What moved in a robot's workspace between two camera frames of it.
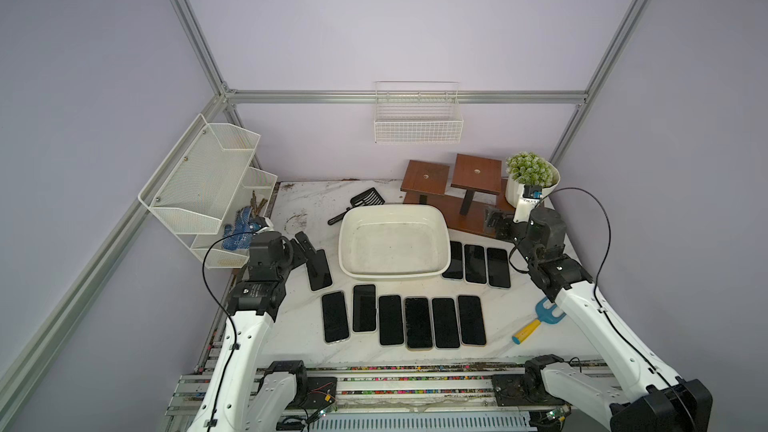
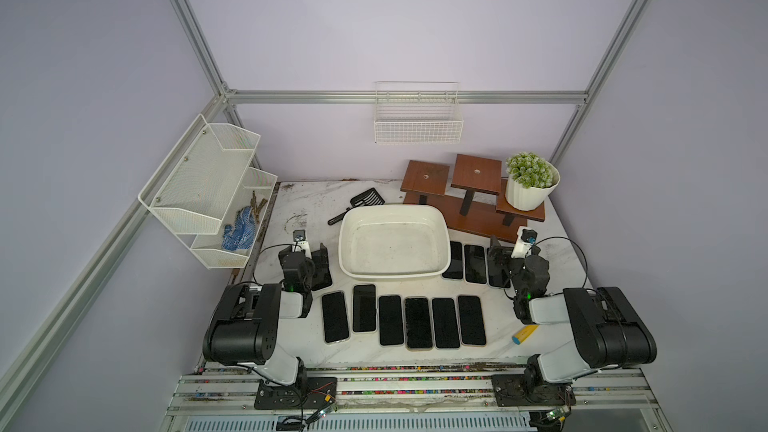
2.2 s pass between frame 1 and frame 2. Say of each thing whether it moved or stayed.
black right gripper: moved
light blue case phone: stayed
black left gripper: moved
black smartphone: stayed
